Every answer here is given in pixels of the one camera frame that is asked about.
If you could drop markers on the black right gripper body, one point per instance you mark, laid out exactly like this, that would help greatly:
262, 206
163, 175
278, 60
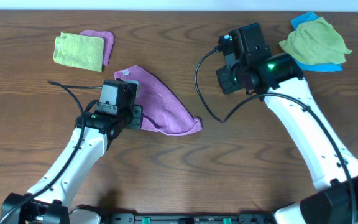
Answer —
230, 79

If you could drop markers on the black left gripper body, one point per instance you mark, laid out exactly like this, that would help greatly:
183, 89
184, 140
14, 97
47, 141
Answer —
136, 121

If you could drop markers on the purple microfiber cloth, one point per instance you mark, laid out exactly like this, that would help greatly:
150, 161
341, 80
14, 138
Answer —
163, 112

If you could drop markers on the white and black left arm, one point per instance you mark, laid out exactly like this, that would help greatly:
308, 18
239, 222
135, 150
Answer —
101, 122

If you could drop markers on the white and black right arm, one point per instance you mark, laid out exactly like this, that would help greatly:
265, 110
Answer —
278, 81

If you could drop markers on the folded green cloth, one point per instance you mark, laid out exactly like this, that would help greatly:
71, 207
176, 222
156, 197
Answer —
79, 51

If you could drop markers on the folded purple cloth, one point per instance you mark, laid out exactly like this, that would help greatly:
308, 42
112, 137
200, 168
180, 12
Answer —
108, 42

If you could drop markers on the crumpled green cloth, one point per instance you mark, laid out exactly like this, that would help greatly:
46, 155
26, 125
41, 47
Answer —
316, 42

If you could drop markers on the blue cloth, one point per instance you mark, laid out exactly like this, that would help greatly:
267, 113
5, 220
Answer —
328, 67

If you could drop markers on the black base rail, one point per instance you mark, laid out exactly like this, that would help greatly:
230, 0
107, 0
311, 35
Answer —
244, 218

